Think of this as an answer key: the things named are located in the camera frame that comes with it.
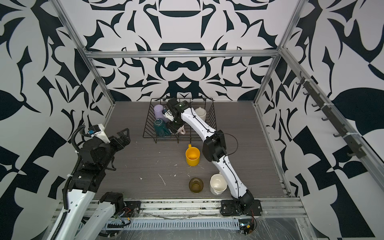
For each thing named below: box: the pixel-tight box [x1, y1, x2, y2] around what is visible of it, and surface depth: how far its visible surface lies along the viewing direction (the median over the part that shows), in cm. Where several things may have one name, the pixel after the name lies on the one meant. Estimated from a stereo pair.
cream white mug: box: [209, 173, 228, 196], surface depth 79 cm
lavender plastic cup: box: [153, 104, 168, 123], surface depth 98 cm
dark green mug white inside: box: [153, 118, 172, 138], surface depth 96 cm
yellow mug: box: [185, 144, 201, 167], surface depth 87 cm
